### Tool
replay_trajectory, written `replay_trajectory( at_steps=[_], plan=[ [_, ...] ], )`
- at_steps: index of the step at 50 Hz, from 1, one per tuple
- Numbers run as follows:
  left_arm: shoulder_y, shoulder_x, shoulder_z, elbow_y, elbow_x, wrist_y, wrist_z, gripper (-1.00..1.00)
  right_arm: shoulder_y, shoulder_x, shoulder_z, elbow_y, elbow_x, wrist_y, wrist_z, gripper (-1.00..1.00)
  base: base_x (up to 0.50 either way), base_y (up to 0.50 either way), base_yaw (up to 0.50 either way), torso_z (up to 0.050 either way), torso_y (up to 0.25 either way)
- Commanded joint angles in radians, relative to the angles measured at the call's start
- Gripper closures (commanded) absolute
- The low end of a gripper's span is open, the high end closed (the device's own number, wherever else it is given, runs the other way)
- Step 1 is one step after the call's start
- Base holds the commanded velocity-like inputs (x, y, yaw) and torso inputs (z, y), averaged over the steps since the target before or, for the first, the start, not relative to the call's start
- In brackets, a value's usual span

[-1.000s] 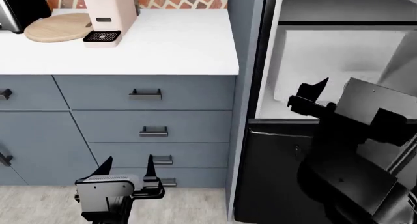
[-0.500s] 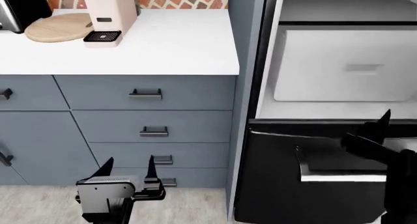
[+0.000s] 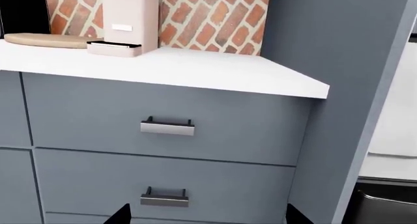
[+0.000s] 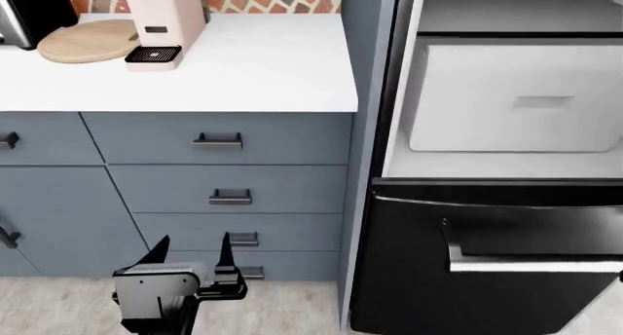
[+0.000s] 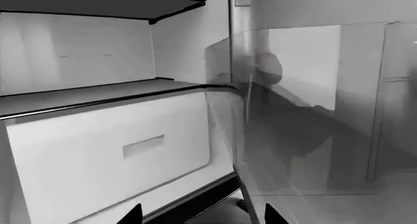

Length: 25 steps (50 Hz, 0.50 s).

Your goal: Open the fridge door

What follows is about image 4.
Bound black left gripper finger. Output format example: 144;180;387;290
212;232;242;278
127;234;171;268

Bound blue-grey cabinet door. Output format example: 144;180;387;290
0;166;153;279

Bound black fridge freezer drawer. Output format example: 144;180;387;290
348;177;623;335

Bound white fridge crisper box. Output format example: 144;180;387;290
407;43;623;154

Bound black fridge white interior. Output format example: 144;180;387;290
348;0;623;335

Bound black-edged glass fridge shelf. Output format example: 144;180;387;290
416;28;623;40

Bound wide blue-grey drawer front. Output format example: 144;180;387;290
79;111;353;167

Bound blue-grey kitchen cabinet white top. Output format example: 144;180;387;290
0;12;360;279

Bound blue-grey tall side panel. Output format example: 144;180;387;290
337;0;406;331

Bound round wooden cutting board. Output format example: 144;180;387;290
36;19;140;65

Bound pink coffee machine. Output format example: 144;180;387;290
120;0;211;74

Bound black silver toaster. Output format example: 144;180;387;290
0;0;80;52

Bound dark metal door handle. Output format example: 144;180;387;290
0;223;22;250

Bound silver freezer drawer handle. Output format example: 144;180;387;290
439;216;623;274

